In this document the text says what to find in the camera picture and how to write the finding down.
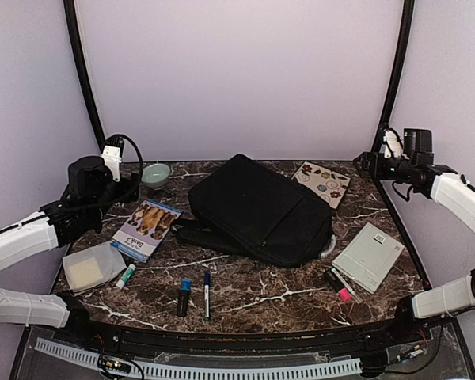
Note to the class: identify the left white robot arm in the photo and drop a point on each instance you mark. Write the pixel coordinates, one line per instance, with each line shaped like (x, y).
(94, 186)

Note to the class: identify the thin white green pen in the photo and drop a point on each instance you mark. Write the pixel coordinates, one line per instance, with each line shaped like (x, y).
(347, 285)

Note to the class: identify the black front table rail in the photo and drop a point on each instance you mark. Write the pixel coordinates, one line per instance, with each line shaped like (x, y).
(244, 336)

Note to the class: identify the dog picture book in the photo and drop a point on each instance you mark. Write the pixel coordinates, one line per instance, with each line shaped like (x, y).
(142, 233)

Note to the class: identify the pink cap black highlighter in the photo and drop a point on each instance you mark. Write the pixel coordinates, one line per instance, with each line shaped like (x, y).
(337, 286)

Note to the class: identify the black student backpack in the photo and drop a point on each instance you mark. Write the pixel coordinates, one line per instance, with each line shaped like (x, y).
(247, 209)

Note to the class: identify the white green glue stick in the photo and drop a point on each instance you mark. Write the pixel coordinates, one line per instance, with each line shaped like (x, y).
(122, 281)

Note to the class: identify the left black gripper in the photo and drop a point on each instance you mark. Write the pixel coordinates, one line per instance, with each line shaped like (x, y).
(130, 188)

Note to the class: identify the black frame post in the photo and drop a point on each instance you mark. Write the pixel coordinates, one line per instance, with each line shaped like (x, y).
(396, 71)
(82, 72)

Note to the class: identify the floral square plate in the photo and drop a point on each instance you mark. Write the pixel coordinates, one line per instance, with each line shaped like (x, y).
(329, 185)

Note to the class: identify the pale green notebook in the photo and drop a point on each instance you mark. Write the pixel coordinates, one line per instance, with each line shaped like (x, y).
(369, 257)

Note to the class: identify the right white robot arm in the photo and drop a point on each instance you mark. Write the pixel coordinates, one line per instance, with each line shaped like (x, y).
(408, 158)

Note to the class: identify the wrist white camera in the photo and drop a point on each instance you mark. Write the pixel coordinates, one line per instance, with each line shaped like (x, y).
(112, 152)
(393, 144)

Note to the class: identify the white slotted cable duct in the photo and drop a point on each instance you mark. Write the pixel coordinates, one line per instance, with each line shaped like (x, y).
(174, 366)

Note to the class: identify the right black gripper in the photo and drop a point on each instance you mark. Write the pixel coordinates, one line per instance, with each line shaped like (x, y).
(368, 157)

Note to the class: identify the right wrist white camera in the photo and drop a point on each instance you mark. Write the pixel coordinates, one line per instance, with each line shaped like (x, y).
(393, 144)

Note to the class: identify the left black frame post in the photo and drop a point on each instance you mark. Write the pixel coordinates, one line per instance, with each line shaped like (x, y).
(82, 72)

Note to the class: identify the blue cap black highlighter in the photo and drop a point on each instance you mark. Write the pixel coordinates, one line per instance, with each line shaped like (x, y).
(184, 297)

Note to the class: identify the small green circuit board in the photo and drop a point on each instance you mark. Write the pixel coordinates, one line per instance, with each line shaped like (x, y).
(113, 365)

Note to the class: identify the pale green ceramic bowl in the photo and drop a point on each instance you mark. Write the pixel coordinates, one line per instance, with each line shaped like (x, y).
(156, 176)

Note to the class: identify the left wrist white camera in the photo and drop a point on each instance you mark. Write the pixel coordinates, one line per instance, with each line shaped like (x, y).
(112, 152)

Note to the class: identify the blue cap white pen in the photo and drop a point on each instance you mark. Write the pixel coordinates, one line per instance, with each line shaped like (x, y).
(207, 287)

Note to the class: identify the sticky notes in plastic bag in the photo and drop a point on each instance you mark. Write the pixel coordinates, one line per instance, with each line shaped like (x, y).
(92, 267)

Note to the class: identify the right black frame post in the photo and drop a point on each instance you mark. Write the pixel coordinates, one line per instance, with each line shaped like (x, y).
(396, 71)

